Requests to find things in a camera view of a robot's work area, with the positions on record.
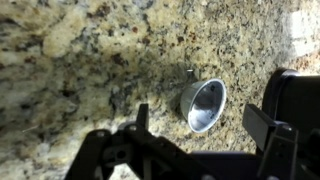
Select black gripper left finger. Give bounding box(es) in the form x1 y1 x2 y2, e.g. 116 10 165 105
136 104 149 129

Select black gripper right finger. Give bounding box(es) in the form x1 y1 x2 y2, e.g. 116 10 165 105
242 104 276 151

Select silver metal coffee filter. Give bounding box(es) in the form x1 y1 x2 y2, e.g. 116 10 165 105
180 69 227 133

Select black white coffee maker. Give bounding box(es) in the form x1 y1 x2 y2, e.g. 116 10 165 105
262 68 320 133

